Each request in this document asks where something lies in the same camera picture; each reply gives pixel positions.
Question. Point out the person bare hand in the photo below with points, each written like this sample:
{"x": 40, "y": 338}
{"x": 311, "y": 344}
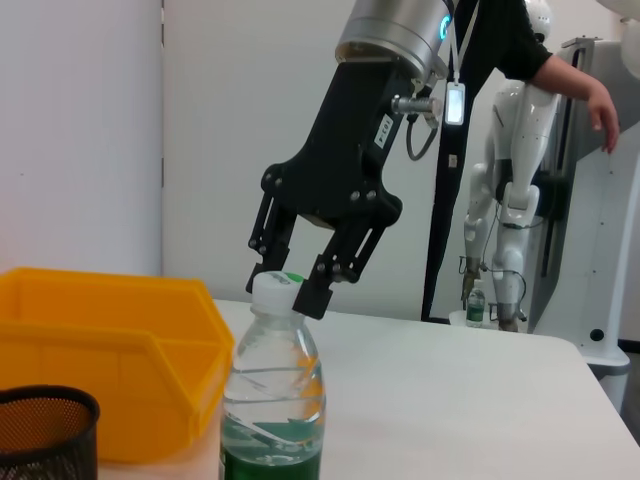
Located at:
{"x": 606, "y": 120}

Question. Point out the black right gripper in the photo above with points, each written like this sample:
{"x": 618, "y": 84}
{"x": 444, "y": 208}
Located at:
{"x": 345, "y": 160}

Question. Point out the person in black clothes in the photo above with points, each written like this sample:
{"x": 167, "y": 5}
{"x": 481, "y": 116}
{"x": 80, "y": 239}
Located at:
{"x": 500, "y": 30}

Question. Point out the white humanoid robot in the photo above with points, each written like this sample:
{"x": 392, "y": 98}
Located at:
{"x": 520, "y": 150}

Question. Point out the black mesh pen cup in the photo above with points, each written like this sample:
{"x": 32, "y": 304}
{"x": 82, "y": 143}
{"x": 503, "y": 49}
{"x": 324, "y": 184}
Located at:
{"x": 45, "y": 440}

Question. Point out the yellow plastic storage bin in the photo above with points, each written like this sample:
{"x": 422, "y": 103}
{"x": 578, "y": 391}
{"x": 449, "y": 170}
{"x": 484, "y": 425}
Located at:
{"x": 100, "y": 375}

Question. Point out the small background water bottle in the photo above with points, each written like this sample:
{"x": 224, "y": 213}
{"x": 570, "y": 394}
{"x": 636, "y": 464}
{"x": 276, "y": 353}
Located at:
{"x": 476, "y": 310}

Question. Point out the clear water bottle green label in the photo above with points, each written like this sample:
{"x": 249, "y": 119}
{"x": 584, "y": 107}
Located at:
{"x": 270, "y": 380}

